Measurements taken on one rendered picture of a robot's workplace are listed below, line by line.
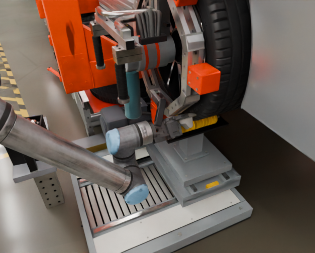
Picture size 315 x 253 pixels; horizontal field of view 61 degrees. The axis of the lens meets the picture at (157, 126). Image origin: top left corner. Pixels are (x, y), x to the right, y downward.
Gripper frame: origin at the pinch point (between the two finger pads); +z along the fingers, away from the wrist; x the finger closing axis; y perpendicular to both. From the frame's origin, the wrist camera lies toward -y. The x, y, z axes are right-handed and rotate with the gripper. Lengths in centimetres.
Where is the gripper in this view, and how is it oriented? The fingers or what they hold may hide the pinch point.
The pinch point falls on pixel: (192, 114)
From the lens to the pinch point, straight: 111.2
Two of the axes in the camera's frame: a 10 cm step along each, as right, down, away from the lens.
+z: 9.1, -2.6, 3.2
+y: 3.0, 9.5, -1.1
